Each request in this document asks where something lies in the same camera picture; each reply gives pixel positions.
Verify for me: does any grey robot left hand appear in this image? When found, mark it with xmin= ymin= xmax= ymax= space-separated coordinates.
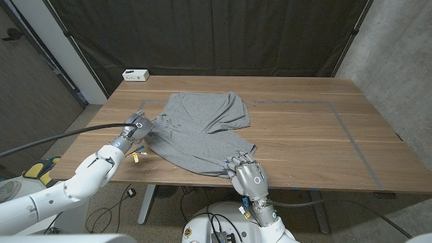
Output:
xmin=109 ymin=110 xmax=155 ymax=155

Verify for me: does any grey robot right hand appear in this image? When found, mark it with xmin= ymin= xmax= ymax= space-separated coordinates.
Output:
xmin=224 ymin=152 xmax=279 ymax=227

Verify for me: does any white power strip box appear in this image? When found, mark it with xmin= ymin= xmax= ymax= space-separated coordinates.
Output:
xmin=121 ymin=69 xmax=151 ymax=82

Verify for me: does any white robot torso base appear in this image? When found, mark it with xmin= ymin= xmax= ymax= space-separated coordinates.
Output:
xmin=181 ymin=200 xmax=267 ymax=243

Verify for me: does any small grey electronics box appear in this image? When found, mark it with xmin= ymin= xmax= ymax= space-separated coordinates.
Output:
xmin=211 ymin=231 xmax=237 ymax=243

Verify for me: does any black round floor fan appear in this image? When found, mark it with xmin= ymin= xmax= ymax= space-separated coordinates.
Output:
xmin=154 ymin=184 xmax=179 ymax=199

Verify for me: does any white table leg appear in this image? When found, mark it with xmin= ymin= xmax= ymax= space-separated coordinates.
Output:
xmin=137 ymin=184 xmax=157 ymax=225

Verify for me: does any grey table leg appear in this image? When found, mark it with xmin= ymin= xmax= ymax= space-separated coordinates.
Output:
xmin=308 ymin=190 xmax=331 ymax=234

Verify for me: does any grey tape rectangle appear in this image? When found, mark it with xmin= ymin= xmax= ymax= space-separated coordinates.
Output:
xmin=97 ymin=99 xmax=385 ymax=192

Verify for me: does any black backdrop stand pole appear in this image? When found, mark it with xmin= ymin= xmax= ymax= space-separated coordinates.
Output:
xmin=42 ymin=0 xmax=111 ymax=99
xmin=331 ymin=0 xmax=375 ymax=78

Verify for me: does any yellow and black floor tool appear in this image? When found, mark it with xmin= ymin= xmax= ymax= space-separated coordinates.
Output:
xmin=22 ymin=155 xmax=63 ymax=188

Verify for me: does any white floor board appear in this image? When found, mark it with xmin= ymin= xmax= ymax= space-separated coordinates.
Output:
xmin=0 ymin=177 xmax=60 ymax=203

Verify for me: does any white robot chest rim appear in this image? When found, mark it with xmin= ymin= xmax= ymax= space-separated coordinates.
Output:
xmin=0 ymin=234 xmax=138 ymax=243

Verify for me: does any grey sneaker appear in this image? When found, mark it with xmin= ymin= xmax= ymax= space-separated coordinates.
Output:
xmin=0 ymin=180 xmax=23 ymax=205

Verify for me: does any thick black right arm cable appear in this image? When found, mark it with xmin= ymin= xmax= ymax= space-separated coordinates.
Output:
xmin=266 ymin=198 xmax=412 ymax=239

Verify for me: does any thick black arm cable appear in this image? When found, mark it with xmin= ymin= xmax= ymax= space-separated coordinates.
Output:
xmin=0 ymin=123 xmax=138 ymax=159
xmin=266 ymin=198 xmax=412 ymax=239

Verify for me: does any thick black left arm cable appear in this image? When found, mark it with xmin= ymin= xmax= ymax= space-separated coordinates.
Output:
xmin=0 ymin=123 xmax=138 ymax=159

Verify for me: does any black torso cable loop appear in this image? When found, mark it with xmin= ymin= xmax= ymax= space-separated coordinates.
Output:
xmin=198 ymin=212 xmax=244 ymax=243

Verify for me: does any black floor cable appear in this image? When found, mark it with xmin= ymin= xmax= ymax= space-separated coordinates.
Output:
xmin=86 ymin=184 xmax=136 ymax=234

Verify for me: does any black door handle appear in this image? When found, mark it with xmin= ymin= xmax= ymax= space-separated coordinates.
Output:
xmin=1 ymin=28 xmax=24 ymax=42

